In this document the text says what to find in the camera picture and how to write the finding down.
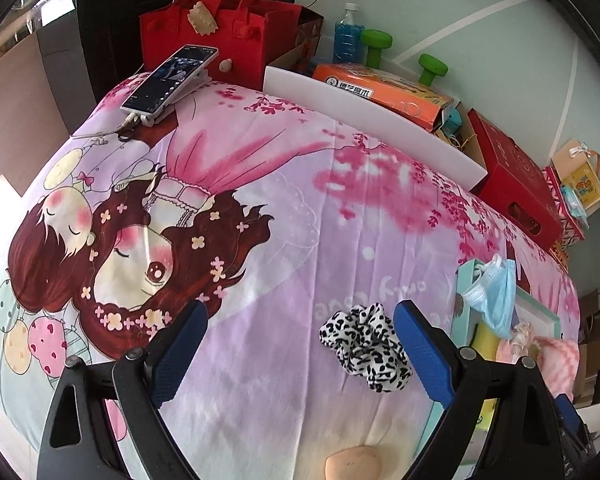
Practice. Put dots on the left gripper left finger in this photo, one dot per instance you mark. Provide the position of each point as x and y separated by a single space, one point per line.
146 378

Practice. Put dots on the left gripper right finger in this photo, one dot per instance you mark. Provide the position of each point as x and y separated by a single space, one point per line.
456 378

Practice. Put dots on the yellow sponge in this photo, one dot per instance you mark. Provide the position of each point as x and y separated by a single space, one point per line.
486 344

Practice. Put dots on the cream pink lace scrunchie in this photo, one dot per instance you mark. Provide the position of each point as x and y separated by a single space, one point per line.
510 350

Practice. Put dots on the blue surgical face mask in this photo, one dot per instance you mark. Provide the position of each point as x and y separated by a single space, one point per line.
492 293

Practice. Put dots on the pink white striped fuzzy cloth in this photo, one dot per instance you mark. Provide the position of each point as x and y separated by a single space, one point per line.
558 361

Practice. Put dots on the black white leopard scrunchie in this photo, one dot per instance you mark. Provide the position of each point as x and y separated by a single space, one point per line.
366 345

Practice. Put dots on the beige powder puff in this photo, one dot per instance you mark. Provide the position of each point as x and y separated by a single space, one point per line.
360 463

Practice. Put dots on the red white patterned box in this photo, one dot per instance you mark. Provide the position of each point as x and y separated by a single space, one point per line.
572 232

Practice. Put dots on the large red gift box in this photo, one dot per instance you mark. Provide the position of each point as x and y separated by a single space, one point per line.
514 184

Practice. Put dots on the blue wet wipes pack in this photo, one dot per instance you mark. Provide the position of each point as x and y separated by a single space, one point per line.
574 206

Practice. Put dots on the cartoon print bed sheet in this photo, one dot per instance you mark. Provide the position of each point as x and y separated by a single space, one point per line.
276 217

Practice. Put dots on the teal small toy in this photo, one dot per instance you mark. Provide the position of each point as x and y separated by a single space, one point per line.
452 123

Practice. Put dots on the orange cardboard box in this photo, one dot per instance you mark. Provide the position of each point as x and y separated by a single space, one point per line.
419 104

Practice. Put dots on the green dumbbell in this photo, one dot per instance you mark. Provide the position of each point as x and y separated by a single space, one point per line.
432 68
375 42

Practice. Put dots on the smartphone on clip stand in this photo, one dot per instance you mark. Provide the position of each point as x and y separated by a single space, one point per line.
182 73

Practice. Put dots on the white foam board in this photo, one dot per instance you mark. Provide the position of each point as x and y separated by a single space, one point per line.
375 120

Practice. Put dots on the blue water bottle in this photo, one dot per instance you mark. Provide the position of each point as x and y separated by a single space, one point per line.
347 37

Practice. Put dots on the brown paper bag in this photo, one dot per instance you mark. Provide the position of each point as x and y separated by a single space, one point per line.
309 30

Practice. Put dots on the red felt tote bag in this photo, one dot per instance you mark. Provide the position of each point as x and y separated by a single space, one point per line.
249 34

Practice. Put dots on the yellow gift box with handle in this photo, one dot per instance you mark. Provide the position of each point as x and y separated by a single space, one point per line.
578 167

